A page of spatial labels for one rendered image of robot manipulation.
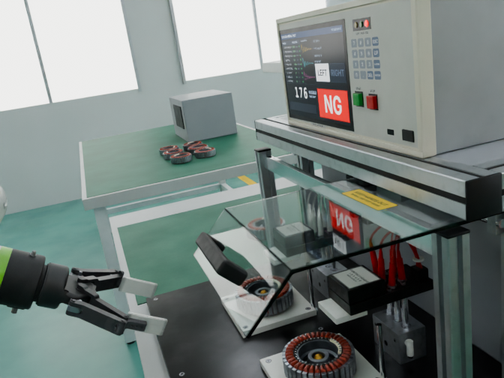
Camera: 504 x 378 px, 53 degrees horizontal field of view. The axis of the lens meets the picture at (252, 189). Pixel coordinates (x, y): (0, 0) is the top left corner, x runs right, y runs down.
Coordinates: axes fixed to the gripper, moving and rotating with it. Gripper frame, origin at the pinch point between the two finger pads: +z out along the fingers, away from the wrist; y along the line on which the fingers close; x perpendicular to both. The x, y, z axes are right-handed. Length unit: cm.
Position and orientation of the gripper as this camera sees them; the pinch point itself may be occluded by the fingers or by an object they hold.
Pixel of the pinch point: (154, 307)
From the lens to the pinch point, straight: 98.2
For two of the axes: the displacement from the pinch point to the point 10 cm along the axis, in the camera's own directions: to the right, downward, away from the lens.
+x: 3.7, -9.1, -1.6
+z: 8.8, 2.9, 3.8
